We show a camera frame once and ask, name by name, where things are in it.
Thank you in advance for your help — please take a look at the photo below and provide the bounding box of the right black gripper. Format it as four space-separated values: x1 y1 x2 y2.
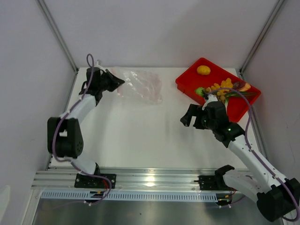
180 104 217 131

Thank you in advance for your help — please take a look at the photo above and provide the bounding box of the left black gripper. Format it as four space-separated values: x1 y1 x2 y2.
98 70 125 92

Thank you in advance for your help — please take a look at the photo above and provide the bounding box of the clear pink zip top bag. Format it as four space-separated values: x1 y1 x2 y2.
112 67 163 105

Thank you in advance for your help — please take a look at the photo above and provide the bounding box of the yellow ginger toy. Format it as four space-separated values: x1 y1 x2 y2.
211 78 233 93

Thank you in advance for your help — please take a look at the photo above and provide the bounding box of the red brown meat slice toy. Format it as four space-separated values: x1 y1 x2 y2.
233 81 251 92

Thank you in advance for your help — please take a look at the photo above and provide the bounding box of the green onion toy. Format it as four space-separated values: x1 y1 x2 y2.
219 91 257 106

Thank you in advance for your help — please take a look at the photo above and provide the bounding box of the brown longan bunch toy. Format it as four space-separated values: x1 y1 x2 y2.
204 88 226 103

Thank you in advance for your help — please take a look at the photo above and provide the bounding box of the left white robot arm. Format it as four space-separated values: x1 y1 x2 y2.
47 67 125 188

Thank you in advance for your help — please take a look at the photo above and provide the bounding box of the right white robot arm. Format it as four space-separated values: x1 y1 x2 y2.
180 101 300 222

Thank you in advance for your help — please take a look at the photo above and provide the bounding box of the green vegetable toy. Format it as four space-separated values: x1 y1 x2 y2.
195 87 206 97

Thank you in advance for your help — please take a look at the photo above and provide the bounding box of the red plastic tray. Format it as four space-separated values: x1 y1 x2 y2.
175 58 248 122

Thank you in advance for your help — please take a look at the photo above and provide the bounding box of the yellow potato toy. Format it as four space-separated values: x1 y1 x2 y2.
196 65 211 75

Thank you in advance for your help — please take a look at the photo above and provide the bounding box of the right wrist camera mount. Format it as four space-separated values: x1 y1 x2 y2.
202 94 218 111

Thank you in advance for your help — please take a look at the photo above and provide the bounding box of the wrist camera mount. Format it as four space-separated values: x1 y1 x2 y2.
202 94 218 111
94 60 105 71

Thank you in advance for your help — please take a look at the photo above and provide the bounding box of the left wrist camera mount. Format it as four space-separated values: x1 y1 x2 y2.
94 60 105 71

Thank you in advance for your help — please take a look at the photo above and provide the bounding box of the aluminium frame rail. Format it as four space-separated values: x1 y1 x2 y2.
31 167 215 192

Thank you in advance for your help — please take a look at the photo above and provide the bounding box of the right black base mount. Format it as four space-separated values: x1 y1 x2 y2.
194 165 235 191

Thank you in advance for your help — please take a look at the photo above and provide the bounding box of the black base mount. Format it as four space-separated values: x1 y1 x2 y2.
74 173 117 189
194 165 235 191

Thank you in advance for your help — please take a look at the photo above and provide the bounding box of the white slotted cable duct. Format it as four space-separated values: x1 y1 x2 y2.
41 190 218 203

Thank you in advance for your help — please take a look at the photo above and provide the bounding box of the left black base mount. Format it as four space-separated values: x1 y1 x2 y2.
74 173 117 189

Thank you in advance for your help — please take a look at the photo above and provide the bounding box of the left corner aluminium post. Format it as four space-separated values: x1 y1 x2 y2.
36 0 78 73

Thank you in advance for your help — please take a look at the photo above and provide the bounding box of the corner aluminium post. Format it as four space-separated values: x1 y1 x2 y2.
239 0 288 78
36 0 78 73

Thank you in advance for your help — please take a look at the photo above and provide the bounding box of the right corner aluminium post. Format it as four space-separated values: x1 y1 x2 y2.
239 0 288 78

